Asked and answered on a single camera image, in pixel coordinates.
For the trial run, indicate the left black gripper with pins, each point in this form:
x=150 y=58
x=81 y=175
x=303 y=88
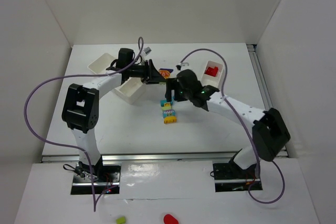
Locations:
x=150 y=71

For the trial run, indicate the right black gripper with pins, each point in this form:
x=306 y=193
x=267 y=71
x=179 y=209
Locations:
x=170 y=88

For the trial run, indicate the orange sun round lego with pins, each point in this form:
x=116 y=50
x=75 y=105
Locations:
x=165 y=74

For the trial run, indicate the purple lego piece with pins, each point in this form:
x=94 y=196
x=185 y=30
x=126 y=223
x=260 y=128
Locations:
x=166 y=69

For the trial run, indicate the red lego brick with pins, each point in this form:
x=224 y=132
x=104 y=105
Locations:
x=215 y=71
x=209 y=71

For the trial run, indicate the teal flower lego brick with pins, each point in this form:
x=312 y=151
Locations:
x=167 y=113

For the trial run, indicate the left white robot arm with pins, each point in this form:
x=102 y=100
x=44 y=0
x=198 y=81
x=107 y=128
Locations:
x=81 y=107

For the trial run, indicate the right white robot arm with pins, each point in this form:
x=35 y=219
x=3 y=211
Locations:
x=266 y=129

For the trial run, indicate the teal and green lego stack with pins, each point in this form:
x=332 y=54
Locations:
x=166 y=105

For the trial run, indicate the left white divided container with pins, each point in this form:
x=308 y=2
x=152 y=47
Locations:
x=129 y=91

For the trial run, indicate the white divided container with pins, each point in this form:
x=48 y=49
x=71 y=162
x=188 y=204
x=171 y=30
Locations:
x=129 y=91
x=210 y=80

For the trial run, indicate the right white divided container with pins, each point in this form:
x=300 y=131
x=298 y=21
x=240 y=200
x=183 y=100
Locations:
x=210 y=80

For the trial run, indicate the red round piece foreground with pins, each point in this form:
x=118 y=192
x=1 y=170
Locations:
x=169 y=219

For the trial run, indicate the green lego on foreground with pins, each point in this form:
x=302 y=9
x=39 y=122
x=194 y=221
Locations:
x=121 y=220

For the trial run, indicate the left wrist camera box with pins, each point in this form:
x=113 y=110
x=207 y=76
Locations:
x=147 y=50

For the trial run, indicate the aluminium rail front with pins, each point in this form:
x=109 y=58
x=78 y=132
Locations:
x=114 y=159

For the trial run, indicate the aluminium rail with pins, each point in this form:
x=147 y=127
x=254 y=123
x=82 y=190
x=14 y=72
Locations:
x=259 y=76
x=114 y=159

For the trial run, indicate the aluminium rail right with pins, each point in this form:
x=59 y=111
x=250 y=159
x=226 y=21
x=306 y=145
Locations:
x=259 y=76

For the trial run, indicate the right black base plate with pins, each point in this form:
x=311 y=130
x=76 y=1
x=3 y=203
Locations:
x=229 y=178

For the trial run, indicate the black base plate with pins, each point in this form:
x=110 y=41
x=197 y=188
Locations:
x=108 y=180
x=229 y=178

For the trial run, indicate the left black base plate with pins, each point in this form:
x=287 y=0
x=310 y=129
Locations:
x=108 y=180

